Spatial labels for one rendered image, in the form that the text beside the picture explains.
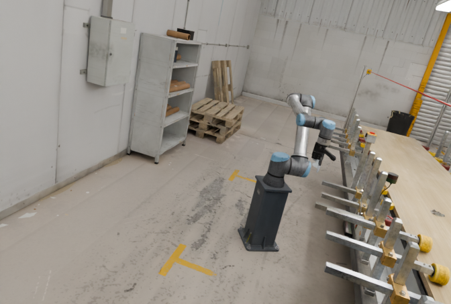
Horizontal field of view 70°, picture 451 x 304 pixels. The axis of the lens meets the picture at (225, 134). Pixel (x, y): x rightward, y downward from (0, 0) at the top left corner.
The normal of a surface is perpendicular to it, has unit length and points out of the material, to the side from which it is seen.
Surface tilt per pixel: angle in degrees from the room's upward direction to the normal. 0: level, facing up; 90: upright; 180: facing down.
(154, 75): 90
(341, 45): 90
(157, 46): 90
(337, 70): 90
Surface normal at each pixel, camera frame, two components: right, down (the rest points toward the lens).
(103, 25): -0.28, 0.24
